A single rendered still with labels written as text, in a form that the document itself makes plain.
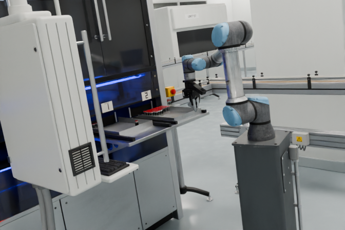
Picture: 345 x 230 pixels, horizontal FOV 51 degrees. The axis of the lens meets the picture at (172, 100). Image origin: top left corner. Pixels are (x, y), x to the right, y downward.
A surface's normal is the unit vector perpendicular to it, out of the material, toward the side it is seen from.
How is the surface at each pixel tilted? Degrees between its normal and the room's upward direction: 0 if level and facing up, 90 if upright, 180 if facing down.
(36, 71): 90
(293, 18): 90
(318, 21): 90
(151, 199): 90
